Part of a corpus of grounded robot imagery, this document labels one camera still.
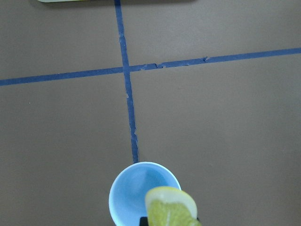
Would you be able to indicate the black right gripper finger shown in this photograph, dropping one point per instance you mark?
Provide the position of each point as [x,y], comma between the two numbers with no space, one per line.
[143,221]

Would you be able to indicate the lemon slice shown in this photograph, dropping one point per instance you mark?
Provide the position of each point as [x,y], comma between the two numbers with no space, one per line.
[169,206]

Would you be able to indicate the light blue plastic cup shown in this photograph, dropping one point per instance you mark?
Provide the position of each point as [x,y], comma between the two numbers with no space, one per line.
[128,191]

